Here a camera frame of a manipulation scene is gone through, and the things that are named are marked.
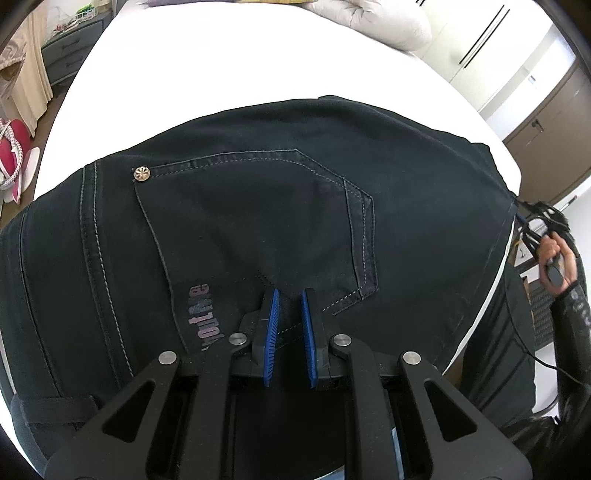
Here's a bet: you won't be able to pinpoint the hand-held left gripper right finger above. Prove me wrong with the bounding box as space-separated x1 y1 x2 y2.
300 288 532 480

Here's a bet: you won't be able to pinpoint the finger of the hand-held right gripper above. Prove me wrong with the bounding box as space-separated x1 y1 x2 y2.
513 199 570 254

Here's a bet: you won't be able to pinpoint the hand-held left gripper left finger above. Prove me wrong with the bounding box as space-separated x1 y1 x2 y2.
44 288 283 480

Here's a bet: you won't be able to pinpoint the black pants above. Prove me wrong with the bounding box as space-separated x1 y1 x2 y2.
0 95 520 472

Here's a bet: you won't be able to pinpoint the person's right forearm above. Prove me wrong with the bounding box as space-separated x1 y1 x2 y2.
549 281 591 418

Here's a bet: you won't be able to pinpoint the person's right hand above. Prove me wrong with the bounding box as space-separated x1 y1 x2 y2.
538 233 578 296

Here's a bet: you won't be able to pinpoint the brown cabinet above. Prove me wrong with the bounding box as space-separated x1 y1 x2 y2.
502 60 591 195

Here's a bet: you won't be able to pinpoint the white wardrobe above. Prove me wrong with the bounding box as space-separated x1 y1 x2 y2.
416 0 578 116

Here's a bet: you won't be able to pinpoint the white rolled duvet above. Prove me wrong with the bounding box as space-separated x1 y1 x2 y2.
302 0 432 51

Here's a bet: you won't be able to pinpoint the white bed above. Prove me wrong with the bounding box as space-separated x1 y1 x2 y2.
0 0 522 462

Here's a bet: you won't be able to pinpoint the red garment steamer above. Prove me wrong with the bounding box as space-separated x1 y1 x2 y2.
0 117 42 204

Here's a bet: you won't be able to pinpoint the beige curtain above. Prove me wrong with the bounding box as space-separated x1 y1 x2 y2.
10 4 56 138

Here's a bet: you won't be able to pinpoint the grey nightstand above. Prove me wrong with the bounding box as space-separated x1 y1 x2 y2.
41 14 105 86

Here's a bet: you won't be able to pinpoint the black cable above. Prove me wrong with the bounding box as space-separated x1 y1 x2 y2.
505 277 563 385

